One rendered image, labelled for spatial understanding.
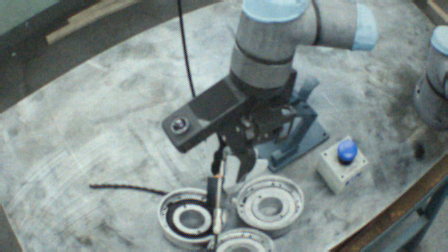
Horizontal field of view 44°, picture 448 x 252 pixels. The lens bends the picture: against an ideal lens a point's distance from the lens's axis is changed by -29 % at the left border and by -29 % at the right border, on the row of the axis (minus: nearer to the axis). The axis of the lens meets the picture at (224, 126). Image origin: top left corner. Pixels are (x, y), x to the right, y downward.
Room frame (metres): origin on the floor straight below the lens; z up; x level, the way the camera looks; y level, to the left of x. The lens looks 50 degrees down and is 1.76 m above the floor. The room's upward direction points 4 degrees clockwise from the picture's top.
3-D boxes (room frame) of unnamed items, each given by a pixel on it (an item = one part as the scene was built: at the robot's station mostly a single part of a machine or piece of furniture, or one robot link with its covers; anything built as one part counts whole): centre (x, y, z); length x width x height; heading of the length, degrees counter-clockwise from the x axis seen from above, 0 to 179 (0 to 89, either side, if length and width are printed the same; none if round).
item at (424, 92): (0.90, -0.48, 0.85); 0.15 x 0.15 x 0.10
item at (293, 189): (0.62, -0.08, 0.82); 0.10 x 0.10 x 0.04
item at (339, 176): (0.71, -0.21, 0.82); 0.08 x 0.07 x 0.05; 126
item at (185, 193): (0.59, 0.04, 0.82); 0.10 x 0.10 x 0.04
